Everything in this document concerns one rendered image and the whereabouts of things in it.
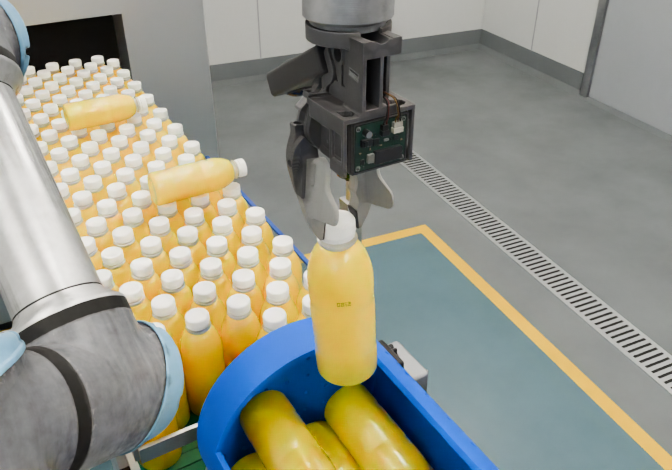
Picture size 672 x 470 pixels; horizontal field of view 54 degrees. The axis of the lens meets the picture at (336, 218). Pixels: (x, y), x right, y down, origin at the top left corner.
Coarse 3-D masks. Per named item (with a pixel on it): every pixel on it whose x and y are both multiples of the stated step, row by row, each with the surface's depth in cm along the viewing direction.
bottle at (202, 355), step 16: (192, 336) 106; (208, 336) 106; (192, 352) 106; (208, 352) 106; (192, 368) 107; (208, 368) 108; (224, 368) 112; (192, 384) 110; (208, 384) 109; (192, 400) 112
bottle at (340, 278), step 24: (312, 264) 67; (336, 264) 65; (360, 264) 66; (312, 288) 68; (336, 288) 66; (360, 288) 67; (312, 312) 70; (336, 312) 68; (360, 312) 68; (336, 336) 69; (360, 336) 70; (336, 360) 71; (360, 360) 72; (336, 384) 74
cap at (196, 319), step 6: (192, 312) 106; (198, 312) 106; (204, 312) 106; (186, 318) 105; (192, 318) 105; (198, 318) 105; (204, 318) 105; (186, 324) 105; (192, 324) 104; (198, 324) 105; (204, 324) 105; (192, 330) 105; (198, 330) 105
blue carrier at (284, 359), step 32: (256, 352) 81; (288, 352) 80; (384, 352) 85; (224, 384) 81; (256, 384) 78; (288, 384) 89; (320, 384) 92; (384, 384) 96; (416, 384) 81; (224, 416) 79; (320, 416) 95; (416, 416) 90; (448, 416) 78; (224, 448) 88; (448, 448) 85
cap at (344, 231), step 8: (344, 216) 66; (352, 216) 66; (344, 224) 65; (352, 224) 65; (328, 232) 64; (336, 232) 64; (344, 232) 64; (352, 232) 65; (328, 240) 65; (336, 240) 65; (344, 240) 65
